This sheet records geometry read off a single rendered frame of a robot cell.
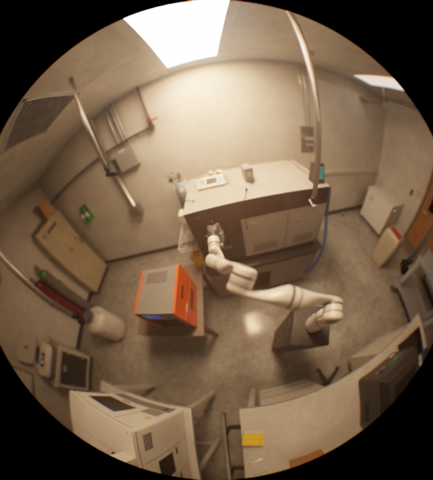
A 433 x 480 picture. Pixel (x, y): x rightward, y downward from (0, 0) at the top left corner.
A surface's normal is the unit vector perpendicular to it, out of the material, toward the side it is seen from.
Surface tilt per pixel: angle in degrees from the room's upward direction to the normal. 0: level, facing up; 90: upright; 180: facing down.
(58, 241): 90
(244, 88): 90
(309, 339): 0
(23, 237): 90
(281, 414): 0
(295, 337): 0
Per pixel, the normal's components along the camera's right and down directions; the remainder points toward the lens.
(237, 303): -0.24, -0.67
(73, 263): 0.97, -0.22
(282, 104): 0.07, 0.71
